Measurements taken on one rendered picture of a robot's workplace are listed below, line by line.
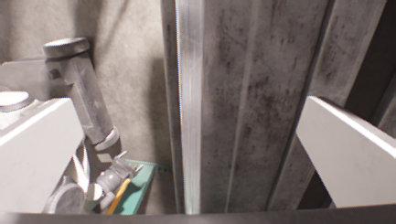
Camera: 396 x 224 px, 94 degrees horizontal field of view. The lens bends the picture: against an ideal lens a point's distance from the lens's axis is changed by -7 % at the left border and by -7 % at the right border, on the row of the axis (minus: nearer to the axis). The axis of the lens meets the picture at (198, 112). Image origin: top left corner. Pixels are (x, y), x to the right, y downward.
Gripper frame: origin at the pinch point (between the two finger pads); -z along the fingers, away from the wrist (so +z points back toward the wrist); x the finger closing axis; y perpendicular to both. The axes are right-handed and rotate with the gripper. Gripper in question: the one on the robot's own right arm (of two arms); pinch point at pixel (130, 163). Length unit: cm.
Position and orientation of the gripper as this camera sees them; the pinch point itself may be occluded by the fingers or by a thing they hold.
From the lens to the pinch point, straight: 101.2
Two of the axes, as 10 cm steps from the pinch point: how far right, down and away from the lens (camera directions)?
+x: 7.9, 6.0, -0.9
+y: 4.6, -6.9, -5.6
